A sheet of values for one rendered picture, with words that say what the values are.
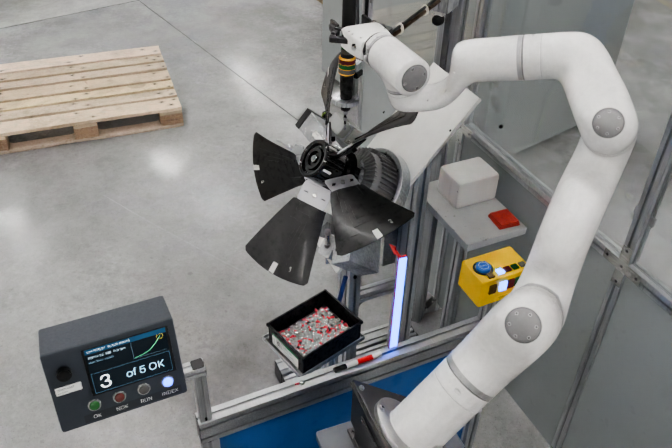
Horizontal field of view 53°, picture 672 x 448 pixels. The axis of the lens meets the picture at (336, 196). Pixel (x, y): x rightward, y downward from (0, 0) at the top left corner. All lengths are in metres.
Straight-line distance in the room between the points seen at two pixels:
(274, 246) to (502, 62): 0.92
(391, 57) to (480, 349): 0.62
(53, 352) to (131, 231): 2.31
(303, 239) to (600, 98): 1.00
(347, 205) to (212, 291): 1.58
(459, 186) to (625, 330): 0.68
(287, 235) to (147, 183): 2.17
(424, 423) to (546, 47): 0.77
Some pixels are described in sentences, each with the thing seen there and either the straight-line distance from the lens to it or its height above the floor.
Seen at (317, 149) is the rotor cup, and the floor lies 1.24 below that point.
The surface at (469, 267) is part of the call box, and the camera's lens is 1.86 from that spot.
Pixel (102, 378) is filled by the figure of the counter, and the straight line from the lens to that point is 1.50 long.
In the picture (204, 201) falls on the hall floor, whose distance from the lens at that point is 3.86.
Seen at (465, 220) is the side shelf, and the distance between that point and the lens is 2.36.
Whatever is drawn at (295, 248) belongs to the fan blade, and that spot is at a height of 0.99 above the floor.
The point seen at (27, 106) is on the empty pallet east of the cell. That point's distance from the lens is 4.77.
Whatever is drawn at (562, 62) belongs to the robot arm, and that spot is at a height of 1.74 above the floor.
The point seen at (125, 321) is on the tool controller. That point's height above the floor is 1.25.
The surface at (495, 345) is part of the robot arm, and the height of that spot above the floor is 1.32.
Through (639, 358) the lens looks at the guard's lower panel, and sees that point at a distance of 2.24.
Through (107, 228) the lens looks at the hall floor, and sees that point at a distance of 3.78.
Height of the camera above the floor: 2.29
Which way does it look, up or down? 36 degrees down
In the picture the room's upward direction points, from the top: 2 degrees clockwise
